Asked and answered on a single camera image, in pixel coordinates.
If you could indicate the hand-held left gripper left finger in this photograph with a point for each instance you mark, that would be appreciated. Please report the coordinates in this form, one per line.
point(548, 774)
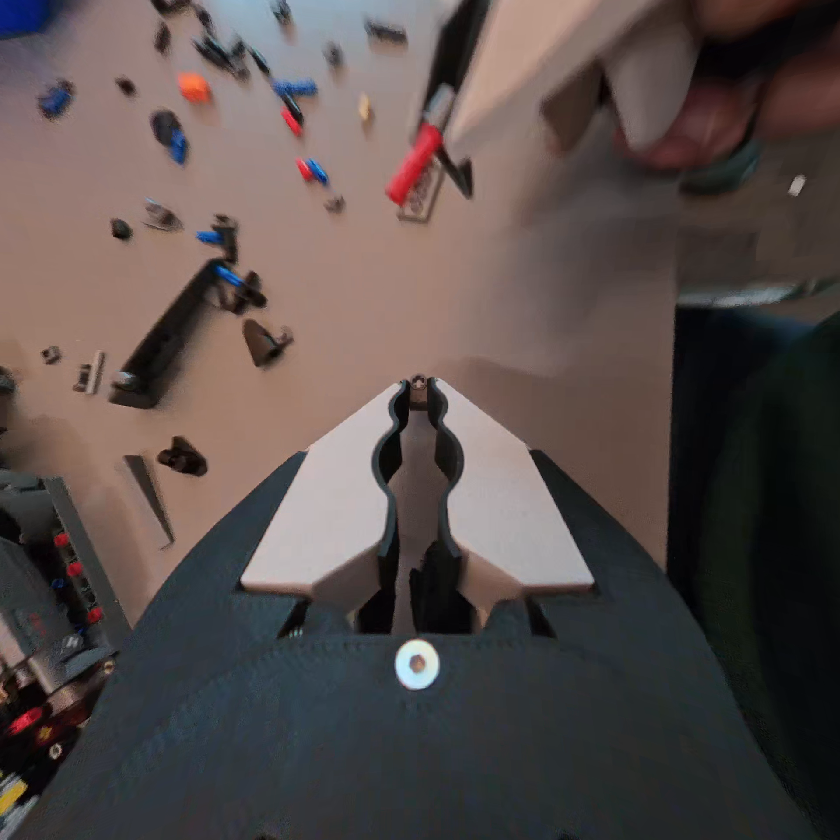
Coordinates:
point(315, 518)

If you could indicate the lego car model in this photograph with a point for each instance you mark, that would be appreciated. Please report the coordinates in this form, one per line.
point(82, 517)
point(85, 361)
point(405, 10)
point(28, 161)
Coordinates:
point(39, 623)

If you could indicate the person's right hand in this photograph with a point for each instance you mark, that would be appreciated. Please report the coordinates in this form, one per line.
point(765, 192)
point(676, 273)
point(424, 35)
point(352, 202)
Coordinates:
point(800, 65)

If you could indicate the long dark grey lego beam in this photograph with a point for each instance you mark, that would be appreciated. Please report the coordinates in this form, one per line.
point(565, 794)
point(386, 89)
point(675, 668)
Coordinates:
point(164, 341)

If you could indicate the scattered small lego pieces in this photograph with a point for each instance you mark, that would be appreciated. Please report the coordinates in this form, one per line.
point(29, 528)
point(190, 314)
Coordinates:
point(193, 86)

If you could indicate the black lego connector blue pin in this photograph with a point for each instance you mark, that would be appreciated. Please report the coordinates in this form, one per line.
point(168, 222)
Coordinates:
point(239, 289)

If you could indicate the dark grey lego fin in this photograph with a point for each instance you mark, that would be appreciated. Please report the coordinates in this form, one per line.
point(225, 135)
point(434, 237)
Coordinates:
point(262, 341)

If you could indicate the dark grey lego axle connector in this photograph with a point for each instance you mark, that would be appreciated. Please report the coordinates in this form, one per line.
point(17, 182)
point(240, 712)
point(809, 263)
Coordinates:
point(418, 388)

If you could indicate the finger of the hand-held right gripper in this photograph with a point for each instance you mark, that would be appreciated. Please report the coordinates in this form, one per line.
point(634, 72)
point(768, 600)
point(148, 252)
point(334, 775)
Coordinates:
point(538, 52)
point(459, 46)

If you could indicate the white lego bar piece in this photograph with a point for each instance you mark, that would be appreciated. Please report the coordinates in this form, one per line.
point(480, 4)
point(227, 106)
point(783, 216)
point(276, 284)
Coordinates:
point(92, 373)

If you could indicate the grey pointed lego fin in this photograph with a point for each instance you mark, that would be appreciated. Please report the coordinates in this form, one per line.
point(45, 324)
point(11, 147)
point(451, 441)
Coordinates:
point(458, 172)

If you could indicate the grey lego wing piece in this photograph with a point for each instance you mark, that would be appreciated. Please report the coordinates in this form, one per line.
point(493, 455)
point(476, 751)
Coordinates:
point(161, 216)

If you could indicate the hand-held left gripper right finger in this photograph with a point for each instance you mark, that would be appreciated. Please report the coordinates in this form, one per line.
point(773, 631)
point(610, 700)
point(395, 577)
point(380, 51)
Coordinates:
point(518, 518)

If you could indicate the small grey square lego piece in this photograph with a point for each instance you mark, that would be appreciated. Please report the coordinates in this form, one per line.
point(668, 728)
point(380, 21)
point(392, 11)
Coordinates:
point(51, 355)

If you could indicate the long red lego pin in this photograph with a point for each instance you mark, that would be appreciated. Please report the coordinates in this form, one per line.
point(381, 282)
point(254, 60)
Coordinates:
point(413, 164)

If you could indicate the dark grey holed lego plate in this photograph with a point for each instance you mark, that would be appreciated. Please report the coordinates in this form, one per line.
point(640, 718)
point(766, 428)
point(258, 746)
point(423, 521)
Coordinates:
point(423, 200)

